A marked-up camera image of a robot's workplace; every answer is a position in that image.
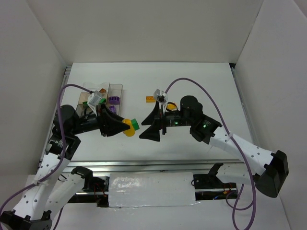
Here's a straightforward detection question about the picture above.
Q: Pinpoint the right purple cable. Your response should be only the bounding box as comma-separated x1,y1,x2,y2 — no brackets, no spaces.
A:
164,78,258,229

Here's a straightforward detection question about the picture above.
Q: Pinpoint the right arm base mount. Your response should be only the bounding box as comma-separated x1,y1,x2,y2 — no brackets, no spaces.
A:
191,163,237,201

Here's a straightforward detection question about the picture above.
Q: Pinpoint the purple round lego piece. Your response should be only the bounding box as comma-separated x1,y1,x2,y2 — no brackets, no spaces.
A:
108,96,120,105

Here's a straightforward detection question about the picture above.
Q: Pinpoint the purple cable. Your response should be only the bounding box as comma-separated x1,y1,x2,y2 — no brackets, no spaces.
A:
164,78,258,229
0,83,96,230

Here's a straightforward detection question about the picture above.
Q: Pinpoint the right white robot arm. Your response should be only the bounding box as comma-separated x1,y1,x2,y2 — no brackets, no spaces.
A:
139,95,289,198

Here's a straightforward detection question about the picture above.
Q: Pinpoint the orange lego brick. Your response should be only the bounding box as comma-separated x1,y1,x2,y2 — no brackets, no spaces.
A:
166,102,178,111
145,96,156,103

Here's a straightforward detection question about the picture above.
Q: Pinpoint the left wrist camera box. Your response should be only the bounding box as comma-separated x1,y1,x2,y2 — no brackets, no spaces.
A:
87,91,102,112

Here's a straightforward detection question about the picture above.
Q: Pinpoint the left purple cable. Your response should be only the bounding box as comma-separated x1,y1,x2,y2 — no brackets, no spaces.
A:
0,83,96,230

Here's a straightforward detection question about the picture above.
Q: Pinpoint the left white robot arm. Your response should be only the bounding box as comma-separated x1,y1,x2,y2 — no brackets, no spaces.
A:
0,104,131,230

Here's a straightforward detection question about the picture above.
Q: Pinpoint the orange lego brick right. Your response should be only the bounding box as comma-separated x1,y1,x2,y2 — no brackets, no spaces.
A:
166,102,178,111

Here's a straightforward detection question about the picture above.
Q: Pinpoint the clear tall narrow container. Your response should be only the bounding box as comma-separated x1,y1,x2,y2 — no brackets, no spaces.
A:
106,83,123,115

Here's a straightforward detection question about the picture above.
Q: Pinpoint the small green lego brick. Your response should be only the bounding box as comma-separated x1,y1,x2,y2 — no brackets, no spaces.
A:
131,119,140,131

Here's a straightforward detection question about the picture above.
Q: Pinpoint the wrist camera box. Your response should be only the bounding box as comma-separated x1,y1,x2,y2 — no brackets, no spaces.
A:
153,89,168,109
87,91,102,112

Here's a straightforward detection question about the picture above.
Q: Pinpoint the orange lego brick far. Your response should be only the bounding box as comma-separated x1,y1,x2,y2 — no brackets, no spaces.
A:
145,96,156,103

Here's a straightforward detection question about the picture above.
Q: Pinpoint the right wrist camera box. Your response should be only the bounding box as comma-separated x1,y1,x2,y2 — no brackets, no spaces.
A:
153,89,168,109

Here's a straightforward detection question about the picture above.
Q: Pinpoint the purple lego brick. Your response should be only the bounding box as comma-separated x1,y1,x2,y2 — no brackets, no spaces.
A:
109,105,118,114

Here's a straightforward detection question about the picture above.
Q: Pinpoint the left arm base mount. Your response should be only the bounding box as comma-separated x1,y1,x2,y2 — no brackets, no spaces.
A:
68,175,110,207

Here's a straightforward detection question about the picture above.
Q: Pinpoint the clear wavy container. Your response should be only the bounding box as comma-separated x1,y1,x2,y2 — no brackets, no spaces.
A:
83,82,110,94

